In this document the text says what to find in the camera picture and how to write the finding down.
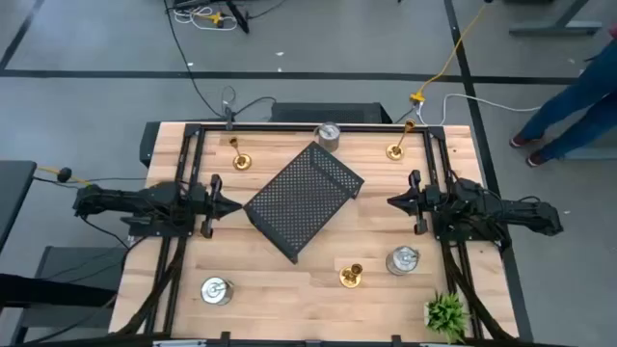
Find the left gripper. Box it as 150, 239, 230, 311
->
190, 174, 243, 240

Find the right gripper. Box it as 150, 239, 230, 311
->
387, 170, 443, 236

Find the medium gold candlestick holder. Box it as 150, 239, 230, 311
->
228, 136, 254, 172

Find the tall gold candlestick holder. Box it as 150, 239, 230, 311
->
385, 119, 417, 162

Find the silver lidded tin with twine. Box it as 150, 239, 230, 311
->
313, 120, 342, 153
200, 276, 235, 307
385, 245, 421, 277

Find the short gold candlestick holder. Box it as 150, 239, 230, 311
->
338, 262, 364, 290

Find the black perforated metal shelf riser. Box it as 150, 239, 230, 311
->
243, 141, 366, 265

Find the black control box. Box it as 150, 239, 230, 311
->
139, 120, 163, 169

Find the black computer case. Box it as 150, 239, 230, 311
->
269, 101, 394, 125

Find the small green potted plant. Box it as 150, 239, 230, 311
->
423, 290, 471, 344

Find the dark grey cart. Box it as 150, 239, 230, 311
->
9, 245, 129, 346

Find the black tripod leg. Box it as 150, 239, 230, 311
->
225, 0, 251, 35

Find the grey floor bar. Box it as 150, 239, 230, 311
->
561, 146, 617, 161

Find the black bench plank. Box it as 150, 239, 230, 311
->
0, 273, 119, 309

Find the person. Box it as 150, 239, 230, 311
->
509, 21, 617, 169

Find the black side table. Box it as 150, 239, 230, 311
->
0, 160, 39, 252

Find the black aluminium table frame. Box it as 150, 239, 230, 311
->
110, 121, 522, 347

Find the yellow extension cord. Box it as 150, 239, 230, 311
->
409, 2, 489, 105

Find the white floor cable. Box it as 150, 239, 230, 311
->
416, 93, 544, 125

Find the black cable bundle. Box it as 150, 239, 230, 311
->
441, 240, 513, 341
109, 235, 190, 338

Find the long black floor cable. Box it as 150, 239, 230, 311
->
163, 0, 237, 121

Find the yellow cable with black plug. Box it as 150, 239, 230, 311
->
37, 166, 105, 192

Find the white cable with yellow plug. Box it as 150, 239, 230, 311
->
172, 5, 239, 33

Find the grey desk leg frame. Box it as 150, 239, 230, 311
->
508, 0, 604, 38

